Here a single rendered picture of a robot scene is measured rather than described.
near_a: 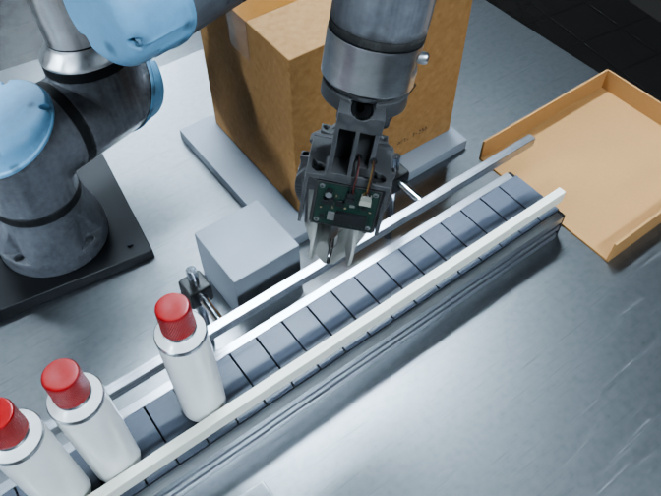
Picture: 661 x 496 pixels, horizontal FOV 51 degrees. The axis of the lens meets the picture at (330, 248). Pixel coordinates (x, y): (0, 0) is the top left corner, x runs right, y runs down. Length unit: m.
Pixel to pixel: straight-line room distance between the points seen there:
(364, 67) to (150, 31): 0.16
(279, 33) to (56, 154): 0.31
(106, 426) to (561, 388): 0.54
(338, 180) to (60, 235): 0.51
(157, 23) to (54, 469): 0.43
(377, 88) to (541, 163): 0.65
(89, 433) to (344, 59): 0.41
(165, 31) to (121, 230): 0.60
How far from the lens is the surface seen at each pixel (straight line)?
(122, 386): 0.76
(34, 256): 0.99
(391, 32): 0.51
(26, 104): 0.90
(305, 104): 0.88
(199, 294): 0.80
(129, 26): 0.45
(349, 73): 0.52
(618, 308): 1.01
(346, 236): 0.67
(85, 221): 0.99
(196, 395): 0.75
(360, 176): 0.57
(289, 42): 0.85
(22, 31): 3.09
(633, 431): 0.93
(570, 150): 1.19
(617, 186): 1.16
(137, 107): 0.95
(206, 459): 0.80
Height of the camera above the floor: 1.61
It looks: 52 degrees down
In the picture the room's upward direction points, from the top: straight up
